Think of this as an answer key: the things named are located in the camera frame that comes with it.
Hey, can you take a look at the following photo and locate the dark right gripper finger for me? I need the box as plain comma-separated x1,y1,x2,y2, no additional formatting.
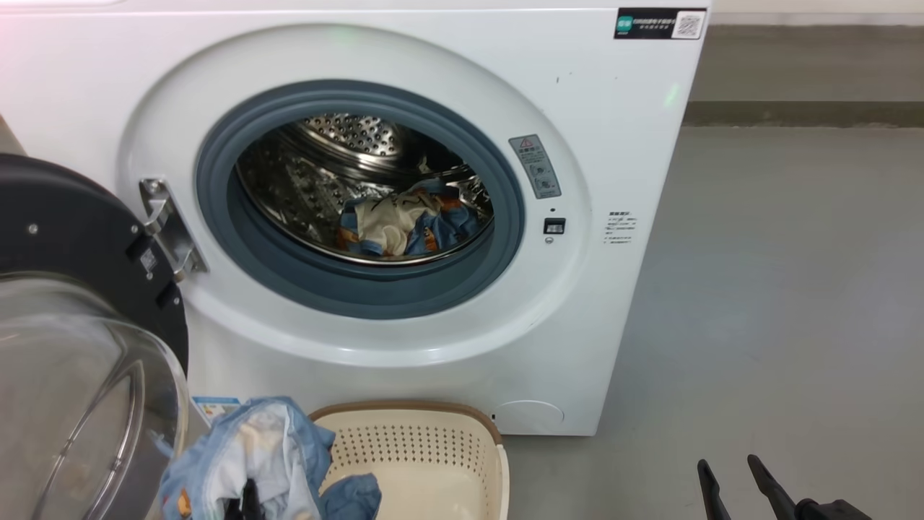
746,454,799,520
697,459,732,520

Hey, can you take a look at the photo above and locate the blue orange patterned cloth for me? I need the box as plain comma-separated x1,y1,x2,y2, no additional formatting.
337,180,484,259
158,395,383,520

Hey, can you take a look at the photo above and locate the black round glass washer door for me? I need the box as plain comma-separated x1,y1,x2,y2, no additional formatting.
0,153,191,520

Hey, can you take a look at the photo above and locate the grey rubber door gasket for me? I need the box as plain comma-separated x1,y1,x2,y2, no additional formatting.
194,79,527,321

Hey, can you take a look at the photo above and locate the metal washer door hinge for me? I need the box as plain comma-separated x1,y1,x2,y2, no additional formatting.
139,176,211,283

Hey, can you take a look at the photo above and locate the stainless steel washing machine drum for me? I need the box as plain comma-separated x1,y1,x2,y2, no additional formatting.
234,111,496,267

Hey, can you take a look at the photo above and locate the white front-load washing machine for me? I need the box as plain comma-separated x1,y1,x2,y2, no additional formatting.
0,0,712,438

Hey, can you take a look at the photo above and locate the blue energy label sticker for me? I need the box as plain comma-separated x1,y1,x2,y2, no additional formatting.
191,396,243,428

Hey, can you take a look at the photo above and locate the cream perforated laundry basket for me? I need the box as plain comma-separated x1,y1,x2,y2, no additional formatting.
307,400,511,520

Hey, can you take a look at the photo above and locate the round white filter cover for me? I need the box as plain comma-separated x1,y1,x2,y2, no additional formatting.
492,399,566,436

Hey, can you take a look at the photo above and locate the small printed text label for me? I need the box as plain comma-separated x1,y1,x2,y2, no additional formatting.
603,210,638,246

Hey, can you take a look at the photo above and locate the grey warning label plate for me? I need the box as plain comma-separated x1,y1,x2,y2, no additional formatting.
507,133,563,201

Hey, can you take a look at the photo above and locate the black QR code sticker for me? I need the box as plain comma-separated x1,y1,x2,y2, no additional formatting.
614,6,707,41

